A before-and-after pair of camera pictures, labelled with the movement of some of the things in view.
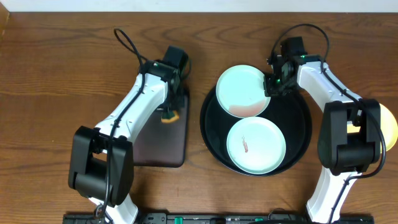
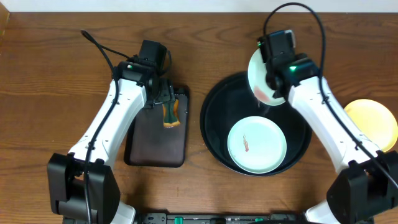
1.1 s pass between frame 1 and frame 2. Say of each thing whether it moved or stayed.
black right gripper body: stayed
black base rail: stayed
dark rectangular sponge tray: stayed
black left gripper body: moved
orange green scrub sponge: moved
